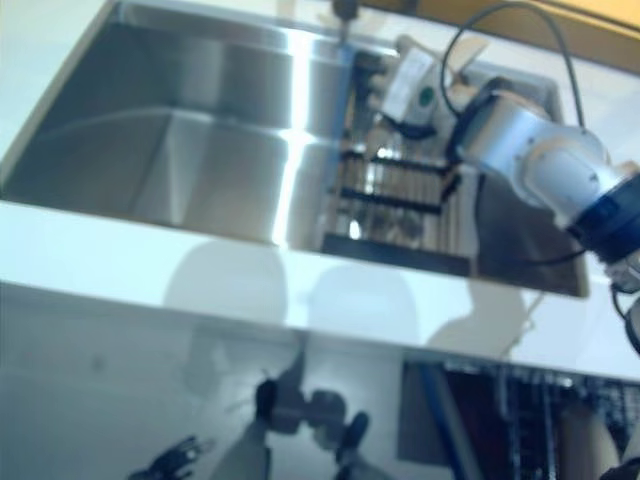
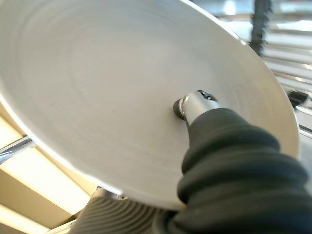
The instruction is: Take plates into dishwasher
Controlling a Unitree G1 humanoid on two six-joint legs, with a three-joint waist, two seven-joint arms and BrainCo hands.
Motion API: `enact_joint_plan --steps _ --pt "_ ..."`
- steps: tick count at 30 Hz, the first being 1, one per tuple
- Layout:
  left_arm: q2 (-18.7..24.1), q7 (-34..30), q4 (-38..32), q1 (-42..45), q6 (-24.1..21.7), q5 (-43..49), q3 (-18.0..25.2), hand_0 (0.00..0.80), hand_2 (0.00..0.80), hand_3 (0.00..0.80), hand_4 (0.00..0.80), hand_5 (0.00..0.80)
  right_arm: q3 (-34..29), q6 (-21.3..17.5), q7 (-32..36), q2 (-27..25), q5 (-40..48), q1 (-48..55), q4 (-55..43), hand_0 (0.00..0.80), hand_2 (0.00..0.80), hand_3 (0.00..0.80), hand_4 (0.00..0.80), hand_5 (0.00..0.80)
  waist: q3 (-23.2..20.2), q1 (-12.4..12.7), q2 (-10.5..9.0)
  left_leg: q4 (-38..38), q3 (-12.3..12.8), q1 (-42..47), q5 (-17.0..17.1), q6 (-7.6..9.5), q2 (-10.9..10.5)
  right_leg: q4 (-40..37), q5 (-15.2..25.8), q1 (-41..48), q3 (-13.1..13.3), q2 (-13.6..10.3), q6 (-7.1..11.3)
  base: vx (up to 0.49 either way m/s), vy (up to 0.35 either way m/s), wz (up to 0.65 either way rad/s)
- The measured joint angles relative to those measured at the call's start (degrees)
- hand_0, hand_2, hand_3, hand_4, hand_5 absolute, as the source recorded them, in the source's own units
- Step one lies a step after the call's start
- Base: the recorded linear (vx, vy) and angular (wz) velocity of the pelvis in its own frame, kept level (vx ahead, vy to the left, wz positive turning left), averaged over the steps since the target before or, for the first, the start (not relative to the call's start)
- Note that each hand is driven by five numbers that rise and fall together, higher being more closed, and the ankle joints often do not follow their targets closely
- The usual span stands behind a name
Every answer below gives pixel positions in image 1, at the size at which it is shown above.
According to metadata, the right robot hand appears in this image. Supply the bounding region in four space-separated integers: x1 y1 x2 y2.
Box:
380 51 444 139

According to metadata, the black sink drying rack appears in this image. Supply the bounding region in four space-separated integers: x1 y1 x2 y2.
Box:
322 49 481 276

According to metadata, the dark wire dishwasher rack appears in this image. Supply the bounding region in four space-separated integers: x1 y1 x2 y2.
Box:
444 362 640 480

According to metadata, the chrome kitchen faucet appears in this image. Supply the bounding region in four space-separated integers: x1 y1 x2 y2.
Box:
332 0 361 26

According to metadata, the white base cabinet front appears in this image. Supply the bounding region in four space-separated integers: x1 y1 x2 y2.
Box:
0 279 406 480

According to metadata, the stainless steel sink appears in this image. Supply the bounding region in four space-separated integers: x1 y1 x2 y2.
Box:
0 0 591 299

